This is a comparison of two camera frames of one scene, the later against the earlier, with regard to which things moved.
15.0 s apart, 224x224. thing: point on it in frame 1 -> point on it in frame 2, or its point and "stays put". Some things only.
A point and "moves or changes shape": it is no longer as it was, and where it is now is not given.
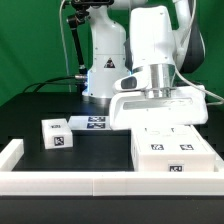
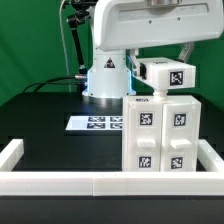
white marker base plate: (89, 123) stays put
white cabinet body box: (170, 148) moves or changes shape
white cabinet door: (154, 140) moves or changes shape
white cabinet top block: (56, 133) moves or changes shape
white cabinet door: (185, 139) moves or changes shape
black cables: (42, 84) stays put
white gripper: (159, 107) -> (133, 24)
